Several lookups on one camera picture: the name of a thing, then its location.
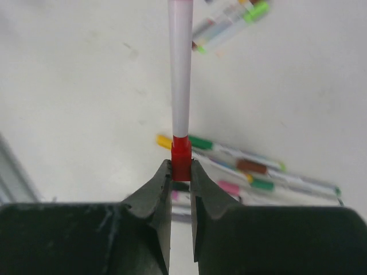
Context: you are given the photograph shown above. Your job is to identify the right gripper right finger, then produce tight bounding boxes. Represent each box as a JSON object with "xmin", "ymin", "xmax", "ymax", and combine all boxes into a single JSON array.
[{"xmin": 190, "ymin": 160, "xmax": 366, "ymax": 274}]

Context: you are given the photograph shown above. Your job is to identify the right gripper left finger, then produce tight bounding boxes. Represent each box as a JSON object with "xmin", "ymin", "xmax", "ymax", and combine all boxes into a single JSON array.
[{"xmin": 1, "ymin": 160, "xmax": 171, "ymax": 274}]

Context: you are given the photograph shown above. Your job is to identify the pink cap marker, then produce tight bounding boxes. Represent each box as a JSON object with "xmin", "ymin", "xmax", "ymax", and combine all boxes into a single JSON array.
[{"xmin": 217, "ymin": 180, "xmax": 249, "ymax": 203}]

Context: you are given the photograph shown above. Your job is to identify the magenta cap marker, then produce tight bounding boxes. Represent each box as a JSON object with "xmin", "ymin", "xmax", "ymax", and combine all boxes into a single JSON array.
[{"xmin": 171, "ymin": 190, "xmax": 190, "ymax": 202}]

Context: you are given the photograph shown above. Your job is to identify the black cap marker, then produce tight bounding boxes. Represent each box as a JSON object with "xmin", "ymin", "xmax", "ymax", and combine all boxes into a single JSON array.
[{"xmin": 172, "ymin": 181, "xmax": 190, "ymax": 193}]

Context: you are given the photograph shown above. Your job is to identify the brown cap marker right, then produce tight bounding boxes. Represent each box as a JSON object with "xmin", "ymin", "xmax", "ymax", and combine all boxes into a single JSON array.
[{"xmin": 236, "ymin": 159, "xmax": 342, "ymax": 198}]

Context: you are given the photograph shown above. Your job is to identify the dark green cap marker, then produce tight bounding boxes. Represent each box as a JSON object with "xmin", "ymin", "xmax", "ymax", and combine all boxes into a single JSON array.
[{"xmin": 189, "ymin": 135, "xmax": 286, "ymax": 171}]

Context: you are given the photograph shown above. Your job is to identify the yellow cap marker right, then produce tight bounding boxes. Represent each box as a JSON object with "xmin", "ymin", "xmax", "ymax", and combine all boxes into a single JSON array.
[{"xmin": 155, "ymin": 135, "xmax": 173, "ymax": 150}]

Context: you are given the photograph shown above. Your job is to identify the light green cap marker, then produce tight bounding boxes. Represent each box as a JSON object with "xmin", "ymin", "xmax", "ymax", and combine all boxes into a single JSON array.
[{"xmin": 192, "ymin": 1, "xmax": 270, "ymax": 53}]

